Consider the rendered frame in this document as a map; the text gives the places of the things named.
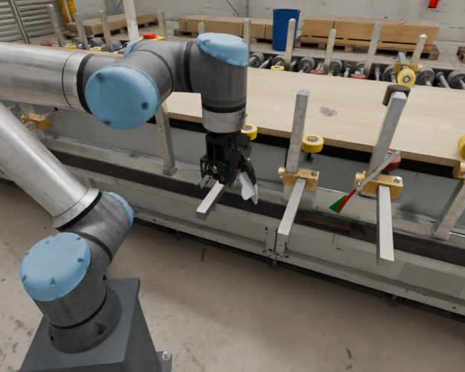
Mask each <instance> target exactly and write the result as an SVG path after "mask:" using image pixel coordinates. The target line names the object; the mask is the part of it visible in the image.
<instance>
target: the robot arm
mask: <svg viewBox="0 0 465 372"><path fill-rule="evenodd" d="M248 65H249V61H248V47H247V43H246V41H245V40H244V39H242V38H239V37H238V36H234V35H229V34H224V33H203V34H201V35H199V36H198V37H197V39H196V41H152V40H149V39H139V40H135V41H132V42H130V43H129V44H128V45H127V47H126V49H125V51H124V53H123V58H121V57H114V56H109V55H99V54H93V53H86V54H80V53H75V52H65V51H60V50H55V49H45V48H40V47H34V46H25V45H19V44H10V43H5V42H0V99H4V100H13V101H18V102H23V103H32V104H38V105H42V106H51V107H57V108H62V109H71V110H76V111H84V112H86V113H88V114H93V115H94V116H95V117H96V118H97V119H98V120H99V121H100V122H102V123H104V124H106V125H107V126H109V127H112V128H116V129H119V130H131V129H134V128H138V127H140V126H141V125H142V124H144V123H146V122H147V121H149V120H150V119H151V118H152V117H153V116H154V115H155V113H156V111H157V109H158V108H159V107H160V106H161V105H162V104H163V102H164V101H165V100H166V99H167V98H168V97H169V96H170V95H171V94H172V92H184V93H196V94H201V112H202V123H203V126H204V127H205V128H206V129H207V131H208V134H207V135H205V140H206V154H205V155H204V156H203V157H202V158H201V159H200V167H201V178H200V180H198V182H197V183H196V186H197V185H198V184H199V183H200V185H201V189H203V187H204V186H205V185H206V184H207V183H208V181H209V179H210V178H211V177H212V178H213V179H215V180H218V183H219V184H222V185H226V184H227V183H228V186H230V185H231V184H232V183H233V182H234V181H235V179H236V174H237V172H238V170H239V169H240V168H241V169H240V170H241V173H240V174H239V175H238V180H239V182H240V183H241V186H242V189H241V196H242V198H243V199H244V200H247V199H248V198H250V197H251V200H252V201H253V203H254V204H257V201H258V189H257V184H256V182H257V181H256V177H255V170H254V168H253V166H252V164H251V163H250V162H249V160H248V159H247V157H246V156H245V154H244V153H243V151H242V149H241V148H238V147H240V146H241V147H244V146H249V142H250V139H251V137H250V136H247V134H245V133H244V132H242V131H241V129H242V128H243V127H244V126H245V125H246V117H247V116H248V113H247V68H248ZM203 163H204V170H202V164H203ZM0 170H1V171H3V172H4V173H5V174H6V175H7V176H9V177H10V178H11V179H12V180H13V181H14V182H15V183H16V184H17V185H18V186H19V187H21V188H22V189H23V190H24V191H25V192H27V193H28V194H29V195H30V196H31V197H33V198H34V200H36V201H37V202H38V203H39V204H40V205H41V206H42V207H44V208H45V209H46V210H47V211H48V212H49V213H51V214H52V216H53V223H52V226H53V227H54V228H55V229H56V230H58V231H59V232H60V233H58V234H57V235H56V236H54V237H53V236H49V237H46V238H44V239H43V240H41V241H39V242H38V243H37V244H35V245H34V246H33V247H32V248H31V249H30V250H29V251H28V252H27V255H26V256H24V257H23V259H22V261H21V264H20V268H19V275H20V279H21V282H22V283H23V285H24V289H25V291H26V293H27V294H28V295H29V296H30V297H31V298H32V299H33V301H34V302H35V304H36V305H37V307H38V308H39V309H40V310H41V312H42V314H43V315H44V316H45V318H46V319H47V334H48V337H49V340H50V342H51V343H52V344H53V345H54V346H55V347H56V348H57V349H58V350H59V351H62V352H64V353H68V354H77V353H81V352H84V351H88V350H90V349H93V348H94V347H96V346H98V345H99V344H100V343H102V342H103V341H105V340H106V339H107V338H108V337H109V336H110V335H111V334H112V332H113V331H114V330H115V328H116V327H117V324H118V322H119V321H120V317H121V313H122V306H121V302H120V299H119V298H118V296H117V294H116V293H115V292H114V291H113V290H112V289H110V288H109V287H107V286H105V284H104V282H103V276H104V274H105V272H106V270H107V269H108V267H109V265H110V263H111V262H112V260H113V259H114V256H115V255H116V254H117V251H118V249H119V248H120V246H121V244H122V243H123V241H124V239H125V237H126V236H127V234H128V233H129V231H130V229H131V225H132V223H133V220H134V214H133V211H132V209H131V207H130V205H128V202H127V201H126V200H125V199H123V198H122V197H121V196H118V195H117V194H115V193H111V192H109V193H107V192H106V191H104V192H100V191H99V190H98V189H97V188H87V187H85V186H84V185H83V184H82V183H81V182H80V181H79V180H78V179H77V178H76V177H75V176H74V175H73V174H72V173H71V172H70V171H69V170H68V169H67V168H66V167H65V166H64V165H63V164H62V163H61V162H60V161H59V160H58V159H57V158H56V157H55V156H54V155H53V154H52V153H51V152H50V151H49V150H48V149H47V148H46V147H45V146H44V145H43V144H42V143H41V142H40V141H39V140H38V139H37V138H36V137H35V136H34V135H33V134H32V133H31V132H30V131H29V130H28V129H27V128H26V127H25V126H24V125H23V124H22V123H21V122H20V121H19V120H18V119H17V118H16V117H15V116H14V115H13V114H12V113H11V112H10V111H9V110H8V109H7V108H6V107H5V106H4V105H3V104H2V103H1V102H0Z"/></svg>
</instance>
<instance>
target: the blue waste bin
mask: <svg viewBox="0 0 465 372"><path fill-rule="evenodd" d="M272 12H273V22H272V49H273V50H276V51H282V52H285V51H286V43H287V35H288V28H289V20H290V19H292V18H294V19H295V20H296V25H295V31H294V43H293V50H294V47H295V39H296V34H297V26H298V24H299V23H300V18H299V17H301V10H294V9H276V10H273V11H272Z"/></svg>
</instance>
